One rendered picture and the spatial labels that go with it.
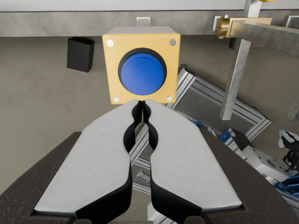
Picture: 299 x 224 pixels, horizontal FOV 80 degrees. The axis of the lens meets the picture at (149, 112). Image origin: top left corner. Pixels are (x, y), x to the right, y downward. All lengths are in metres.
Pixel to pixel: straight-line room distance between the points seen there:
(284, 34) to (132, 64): 0.30
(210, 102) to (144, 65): 1.28
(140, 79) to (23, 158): 2.20
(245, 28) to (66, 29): 0.56
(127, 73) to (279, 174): 0.68
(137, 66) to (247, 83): 1.59
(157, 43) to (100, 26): 0.55
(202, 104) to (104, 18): 0.97
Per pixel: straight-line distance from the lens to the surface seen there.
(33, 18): 0.79
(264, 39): 0.45
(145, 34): 0.17
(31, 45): 1.63
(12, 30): 0.83
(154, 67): 0.17
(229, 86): 0.67
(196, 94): 1.36
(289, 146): 0.81
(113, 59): 0.18
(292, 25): 0.81
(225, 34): 0.60
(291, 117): 0.84
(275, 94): 1.91
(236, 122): 1.61
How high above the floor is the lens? 1.39
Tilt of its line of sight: 59 degrees down
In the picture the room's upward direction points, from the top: 177 degrees clockwise
